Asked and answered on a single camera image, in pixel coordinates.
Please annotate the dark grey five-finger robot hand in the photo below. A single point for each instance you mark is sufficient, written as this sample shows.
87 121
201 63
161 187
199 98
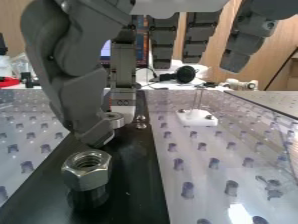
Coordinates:
67 50

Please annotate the red tray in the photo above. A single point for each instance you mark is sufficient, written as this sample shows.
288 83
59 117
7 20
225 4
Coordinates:
7 81

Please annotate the computer screen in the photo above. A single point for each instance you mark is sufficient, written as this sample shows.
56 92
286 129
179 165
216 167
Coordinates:
143 40

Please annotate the small round-head metal screw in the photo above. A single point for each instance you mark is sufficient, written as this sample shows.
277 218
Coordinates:
141 122

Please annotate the black headphones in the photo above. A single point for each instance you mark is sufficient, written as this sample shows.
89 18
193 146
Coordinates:
185 74

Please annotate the large steel hex nut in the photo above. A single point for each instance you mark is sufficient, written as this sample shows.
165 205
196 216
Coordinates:
87 170

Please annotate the black plate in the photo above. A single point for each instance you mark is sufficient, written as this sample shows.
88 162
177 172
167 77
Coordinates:
133 173

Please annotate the small white jointed device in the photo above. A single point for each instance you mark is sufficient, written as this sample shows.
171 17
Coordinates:
241 84

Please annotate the small white mount block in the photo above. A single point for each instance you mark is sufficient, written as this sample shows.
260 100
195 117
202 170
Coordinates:
200 120

